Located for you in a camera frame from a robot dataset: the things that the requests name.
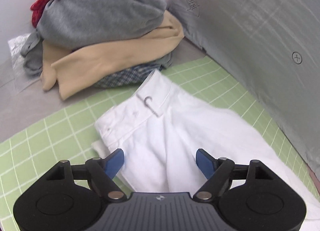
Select blue plaid shirt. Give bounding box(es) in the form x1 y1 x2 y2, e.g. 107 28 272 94
93 53 171 89

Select beige garment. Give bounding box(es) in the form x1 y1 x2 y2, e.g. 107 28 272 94
40 11 184 100

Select grey carrot print sheet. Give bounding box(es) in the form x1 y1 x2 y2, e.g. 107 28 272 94
166 0 319 173

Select clear plastic bag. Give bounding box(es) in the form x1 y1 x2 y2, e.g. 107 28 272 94
8 32 42 92

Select white trousers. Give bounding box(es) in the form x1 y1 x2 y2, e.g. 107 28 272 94
92 70 319 230

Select green grid cutting mat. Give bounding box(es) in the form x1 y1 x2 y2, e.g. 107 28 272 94
1 57 319 230

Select grey knit garment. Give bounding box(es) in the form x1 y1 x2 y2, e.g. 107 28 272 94
21 0 167 76

